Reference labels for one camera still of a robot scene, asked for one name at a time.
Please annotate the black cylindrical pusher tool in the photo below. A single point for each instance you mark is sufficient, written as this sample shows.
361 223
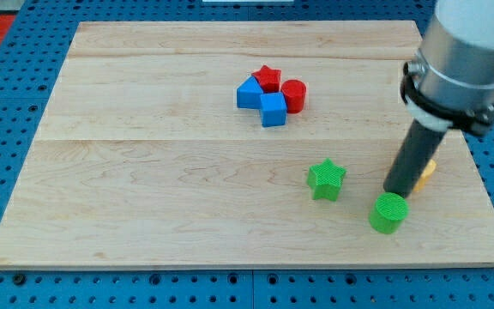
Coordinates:
417 148

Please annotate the yellow block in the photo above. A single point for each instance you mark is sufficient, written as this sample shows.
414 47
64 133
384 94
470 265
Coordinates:
425 175

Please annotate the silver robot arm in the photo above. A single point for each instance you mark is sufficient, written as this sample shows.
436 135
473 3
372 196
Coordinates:
447 85

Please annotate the green cylinder block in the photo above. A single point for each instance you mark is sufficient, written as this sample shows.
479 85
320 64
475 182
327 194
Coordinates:
388 213

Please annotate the green star block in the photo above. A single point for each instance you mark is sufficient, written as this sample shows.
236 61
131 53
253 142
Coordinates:
325 180

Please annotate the red cylinder block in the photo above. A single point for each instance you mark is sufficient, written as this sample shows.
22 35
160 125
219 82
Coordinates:
294 92

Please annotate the blue cube block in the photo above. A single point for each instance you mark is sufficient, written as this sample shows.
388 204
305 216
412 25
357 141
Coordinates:
273 109

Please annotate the wooden board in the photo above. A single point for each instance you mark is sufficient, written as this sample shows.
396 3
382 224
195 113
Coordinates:
142 160

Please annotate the red star block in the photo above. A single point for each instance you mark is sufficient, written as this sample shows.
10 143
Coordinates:
268 79

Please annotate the blue triangular block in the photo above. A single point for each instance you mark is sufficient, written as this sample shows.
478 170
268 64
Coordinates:
248 94

